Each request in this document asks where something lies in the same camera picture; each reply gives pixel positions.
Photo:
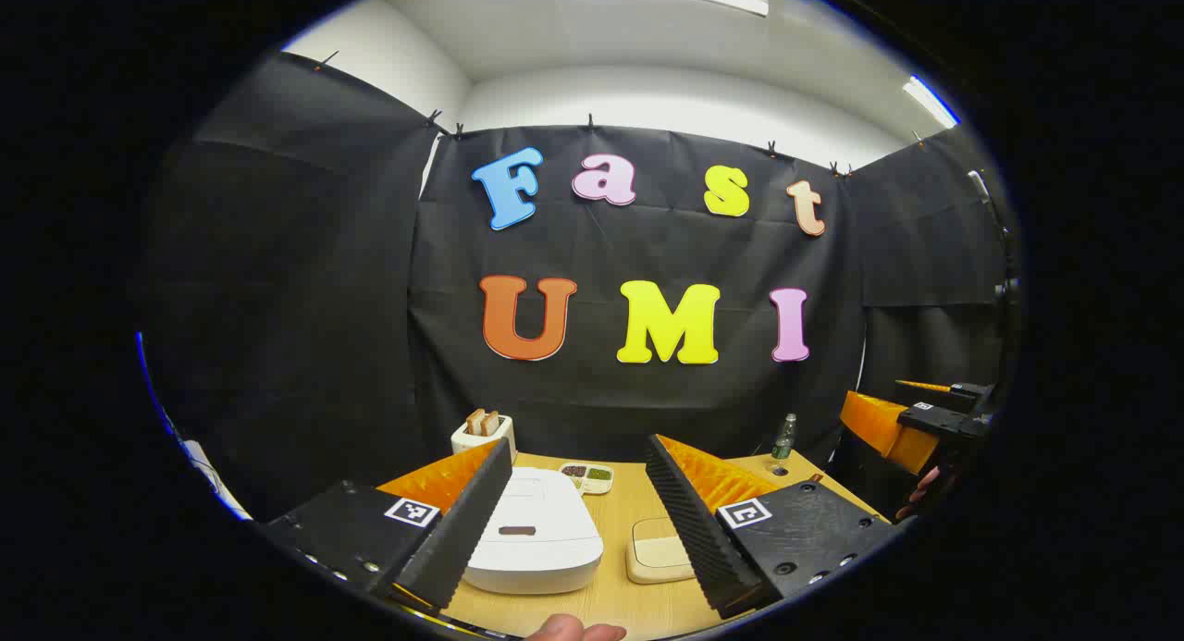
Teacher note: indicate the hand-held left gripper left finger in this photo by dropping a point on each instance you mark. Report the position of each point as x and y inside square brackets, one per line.
[462, 530]

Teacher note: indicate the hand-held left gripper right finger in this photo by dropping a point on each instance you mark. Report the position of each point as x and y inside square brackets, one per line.
[689, 530]

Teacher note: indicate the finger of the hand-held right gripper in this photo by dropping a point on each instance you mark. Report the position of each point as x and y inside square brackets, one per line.
[962, 391]
[888, 428]

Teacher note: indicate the beige tray of rice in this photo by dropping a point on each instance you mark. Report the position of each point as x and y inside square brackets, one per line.
[652, 553]

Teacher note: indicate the white rice cooker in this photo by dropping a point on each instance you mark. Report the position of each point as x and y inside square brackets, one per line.
[546, 548]

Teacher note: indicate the white toaster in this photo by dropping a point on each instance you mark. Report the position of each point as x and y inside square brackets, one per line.
[481, 447]

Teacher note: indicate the green label water bottle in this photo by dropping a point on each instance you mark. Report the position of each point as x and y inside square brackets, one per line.
[783, 437]

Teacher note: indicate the toasted bread slice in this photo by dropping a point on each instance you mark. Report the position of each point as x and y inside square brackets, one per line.
[474, 423]
[492, 422]

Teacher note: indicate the white divided grain dish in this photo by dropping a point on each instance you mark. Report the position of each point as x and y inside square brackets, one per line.
[585, 476]

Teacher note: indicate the ceiling light panel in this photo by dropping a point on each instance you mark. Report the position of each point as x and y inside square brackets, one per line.
[930, 100]

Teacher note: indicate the white side desk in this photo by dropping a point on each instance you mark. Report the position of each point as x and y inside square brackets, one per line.
[208, 474]

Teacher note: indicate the black backdrop cloth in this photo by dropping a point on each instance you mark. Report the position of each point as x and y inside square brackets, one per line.
[592, 243]

